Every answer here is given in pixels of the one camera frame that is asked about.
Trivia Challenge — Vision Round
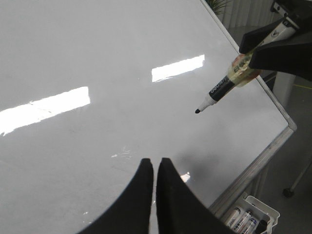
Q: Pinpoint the black whiteboard marker with tape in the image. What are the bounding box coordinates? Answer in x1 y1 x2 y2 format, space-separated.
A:
195 17 297 115

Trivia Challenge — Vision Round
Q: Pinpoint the green potted plant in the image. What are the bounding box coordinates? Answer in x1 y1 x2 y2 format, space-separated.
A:
205 0 232 15

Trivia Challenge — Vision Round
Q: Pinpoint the white marker tray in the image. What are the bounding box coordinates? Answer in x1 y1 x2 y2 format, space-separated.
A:
220 192 280 234

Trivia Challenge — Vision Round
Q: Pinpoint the marker in tray, blue label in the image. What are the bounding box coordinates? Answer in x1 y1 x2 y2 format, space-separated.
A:
241 218 258 234

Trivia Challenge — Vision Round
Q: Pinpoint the white whiteboard with aluminium frame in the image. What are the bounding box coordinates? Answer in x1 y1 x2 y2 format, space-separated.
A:
0 0 296 234

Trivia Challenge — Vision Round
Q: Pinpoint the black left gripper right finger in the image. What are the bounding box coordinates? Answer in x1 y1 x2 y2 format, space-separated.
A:
156 158 233 234

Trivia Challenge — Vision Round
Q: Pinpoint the marker in tray, leftmost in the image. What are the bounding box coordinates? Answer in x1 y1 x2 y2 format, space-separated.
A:
224 207 242 227

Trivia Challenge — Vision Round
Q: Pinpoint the whiteboard stand leg with caster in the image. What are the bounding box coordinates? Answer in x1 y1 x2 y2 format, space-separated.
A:
283 159 312 198

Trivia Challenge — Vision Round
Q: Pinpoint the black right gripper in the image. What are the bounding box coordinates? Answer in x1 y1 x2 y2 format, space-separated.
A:
239 0 312 81

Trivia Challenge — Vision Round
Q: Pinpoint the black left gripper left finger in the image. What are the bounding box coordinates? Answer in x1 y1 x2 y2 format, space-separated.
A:
80 158 154 234

